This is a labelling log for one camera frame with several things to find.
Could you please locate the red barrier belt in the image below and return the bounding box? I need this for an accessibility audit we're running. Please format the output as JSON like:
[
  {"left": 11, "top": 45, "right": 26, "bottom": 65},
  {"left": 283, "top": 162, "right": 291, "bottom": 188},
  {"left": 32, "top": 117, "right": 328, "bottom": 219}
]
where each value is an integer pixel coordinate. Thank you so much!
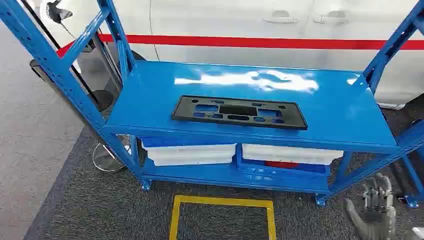
[{"left": 56, "top": 33, "right": 424, "bottom": 59}]

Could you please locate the blue metal shelf rack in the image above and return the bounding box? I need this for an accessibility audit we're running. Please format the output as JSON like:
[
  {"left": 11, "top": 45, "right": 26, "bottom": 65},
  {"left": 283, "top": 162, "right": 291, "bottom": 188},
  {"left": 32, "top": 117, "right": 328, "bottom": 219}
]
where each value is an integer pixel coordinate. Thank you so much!
[{"left": 0, "top": 0, "right": 424, "bottom": 210}]

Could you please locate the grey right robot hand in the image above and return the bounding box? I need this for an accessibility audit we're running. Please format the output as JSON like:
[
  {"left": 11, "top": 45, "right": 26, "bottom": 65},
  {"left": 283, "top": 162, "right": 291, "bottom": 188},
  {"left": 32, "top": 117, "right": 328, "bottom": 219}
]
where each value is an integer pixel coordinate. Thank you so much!
[{"left": 342, "top": 172, "right": 397, "bottom": 240}]

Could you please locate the black plastic plate with cutouts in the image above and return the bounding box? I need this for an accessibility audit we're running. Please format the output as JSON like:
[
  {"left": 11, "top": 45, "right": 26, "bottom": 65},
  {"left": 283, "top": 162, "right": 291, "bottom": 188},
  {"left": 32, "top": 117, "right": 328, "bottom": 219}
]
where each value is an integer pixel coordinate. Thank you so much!
[{"left": 171, "top": 95, "right": 309, "bottom": 131}]

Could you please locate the white car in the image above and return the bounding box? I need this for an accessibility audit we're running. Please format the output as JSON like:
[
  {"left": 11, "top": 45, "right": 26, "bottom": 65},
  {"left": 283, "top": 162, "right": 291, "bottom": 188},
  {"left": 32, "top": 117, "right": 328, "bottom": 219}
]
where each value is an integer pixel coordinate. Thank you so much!
[{"left": 24, "top": 0, "right": 424, "bottom": 108}]

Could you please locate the red flat object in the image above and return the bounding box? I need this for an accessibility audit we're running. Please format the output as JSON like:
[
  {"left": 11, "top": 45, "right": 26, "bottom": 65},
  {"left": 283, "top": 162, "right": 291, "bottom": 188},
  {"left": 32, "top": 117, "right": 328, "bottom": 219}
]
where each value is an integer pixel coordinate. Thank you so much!
[{"left": 264, "top": 160, "right": 301, "bottom": 169}]

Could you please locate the white plastic bin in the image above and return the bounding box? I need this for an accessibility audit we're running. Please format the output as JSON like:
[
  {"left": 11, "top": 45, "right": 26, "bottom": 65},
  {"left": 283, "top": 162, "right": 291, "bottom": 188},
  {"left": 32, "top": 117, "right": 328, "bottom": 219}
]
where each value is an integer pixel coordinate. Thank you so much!
[
  {"left": 141, "top": 140, "right": 237, "bottom": 167},
  {"left": 241, "top": 143, "right": 344, "bottom": 166}
]

